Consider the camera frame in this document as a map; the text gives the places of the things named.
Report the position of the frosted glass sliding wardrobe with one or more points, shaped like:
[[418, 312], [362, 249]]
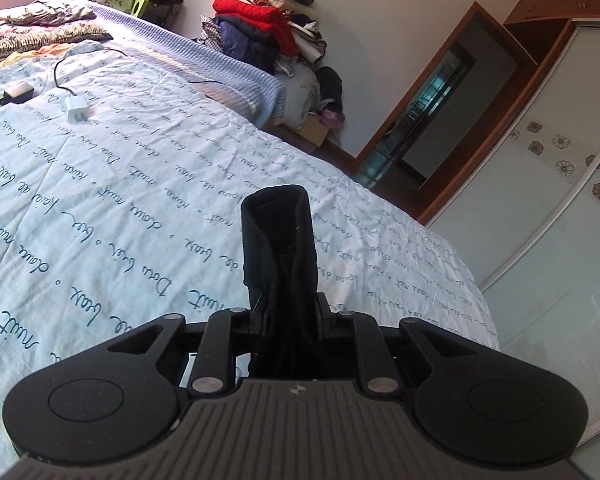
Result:
[[540, 240]]

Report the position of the blue knitted blanket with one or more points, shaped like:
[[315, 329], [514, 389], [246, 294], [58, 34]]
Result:
[[190, 55]]

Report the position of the pile of clothes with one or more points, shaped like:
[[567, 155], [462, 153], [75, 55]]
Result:
[[265, 25]]

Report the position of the white charger plug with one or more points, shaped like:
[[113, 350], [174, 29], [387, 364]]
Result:
[[75, 109]]

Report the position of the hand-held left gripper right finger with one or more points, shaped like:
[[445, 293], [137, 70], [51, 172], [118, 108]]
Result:
[[375, 350]]

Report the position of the wooden door frame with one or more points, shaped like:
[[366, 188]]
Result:
[[430, 85]]

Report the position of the grey power adapter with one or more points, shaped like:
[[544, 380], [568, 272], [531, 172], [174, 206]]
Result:
[[19, 92]]

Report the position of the dark bag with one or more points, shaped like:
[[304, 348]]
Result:
[[161, 5]]

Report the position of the bed with script-printed sheet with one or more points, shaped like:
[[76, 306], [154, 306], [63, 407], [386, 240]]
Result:
[[130, 185]]

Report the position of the cardboard box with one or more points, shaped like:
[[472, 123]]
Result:
[[314, 131]]

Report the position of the dark patterned blanket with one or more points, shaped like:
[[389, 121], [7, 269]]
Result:
[[35, 35]]

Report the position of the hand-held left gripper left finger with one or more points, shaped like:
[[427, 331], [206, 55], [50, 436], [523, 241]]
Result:
[[220, 350]]

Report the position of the black pants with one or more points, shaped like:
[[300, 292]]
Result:
[[282, 260]]

